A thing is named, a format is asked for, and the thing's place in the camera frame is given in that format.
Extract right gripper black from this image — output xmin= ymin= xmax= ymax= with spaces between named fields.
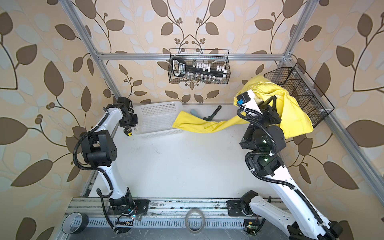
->
xmin=242 ymin=99 xmax=285 ymax=148

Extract yellow trousers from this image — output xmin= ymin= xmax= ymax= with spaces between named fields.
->
xmin=173 ymin=75 xmax=314 ymax=139

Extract white plastic basket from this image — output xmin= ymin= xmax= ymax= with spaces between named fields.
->
xmin=133 ymin=101 xmax=183 ymax=139

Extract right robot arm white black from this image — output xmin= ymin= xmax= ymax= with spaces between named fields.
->
xmin=228 ymin=90 xmax=343 ymax=240

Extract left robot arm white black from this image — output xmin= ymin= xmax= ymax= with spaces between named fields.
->
xmin=73 ymin=97 xmax=150 ymax=218

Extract yellow black tape measure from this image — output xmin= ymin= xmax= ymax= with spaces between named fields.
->
xmin=124 ymin=128 xmax=132 ymax=137

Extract green pipe wrench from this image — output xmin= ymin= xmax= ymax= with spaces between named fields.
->
xmin=203 ymin=105 xmax=222 ymax=122

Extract clear tape roll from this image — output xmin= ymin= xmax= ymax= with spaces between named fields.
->
xmin=185 ymin=208 xmax=206 ymax=234

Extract black tape roll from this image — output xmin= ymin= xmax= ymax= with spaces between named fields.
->
xmin=62 ymin=212 xmax=89 ymax=235

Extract black wire basket right wall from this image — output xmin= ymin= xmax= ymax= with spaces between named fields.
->
xmin=264 ymin=63 xmax=335 ymax=128

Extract black wire basket wall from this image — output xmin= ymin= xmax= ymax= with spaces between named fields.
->
xmin=168 ymin=48 xmax=231 ymax=85
xmin=264 ymin=63 xmax=335 ymax=128

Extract black socket set rail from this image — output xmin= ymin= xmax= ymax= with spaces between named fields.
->
xmin=171 ymin=57 xmax=229 ymax=77

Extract black wire basket back wall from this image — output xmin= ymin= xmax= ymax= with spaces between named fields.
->
xmin=168 ymin=48 xmax=231 ymax=85

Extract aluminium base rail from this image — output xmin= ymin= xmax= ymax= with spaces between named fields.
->
xmin=64 ymin=197 xmax=289 ymax=229

